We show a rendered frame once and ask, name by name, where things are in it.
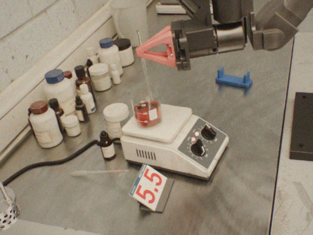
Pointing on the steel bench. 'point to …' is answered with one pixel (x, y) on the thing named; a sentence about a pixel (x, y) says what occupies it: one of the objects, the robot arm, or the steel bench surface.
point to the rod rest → (245, 82)
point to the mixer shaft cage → (8, 207)
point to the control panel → (214, 144)
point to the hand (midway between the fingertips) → (140, 51)
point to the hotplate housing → (168, 153)
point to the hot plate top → (163, 136)
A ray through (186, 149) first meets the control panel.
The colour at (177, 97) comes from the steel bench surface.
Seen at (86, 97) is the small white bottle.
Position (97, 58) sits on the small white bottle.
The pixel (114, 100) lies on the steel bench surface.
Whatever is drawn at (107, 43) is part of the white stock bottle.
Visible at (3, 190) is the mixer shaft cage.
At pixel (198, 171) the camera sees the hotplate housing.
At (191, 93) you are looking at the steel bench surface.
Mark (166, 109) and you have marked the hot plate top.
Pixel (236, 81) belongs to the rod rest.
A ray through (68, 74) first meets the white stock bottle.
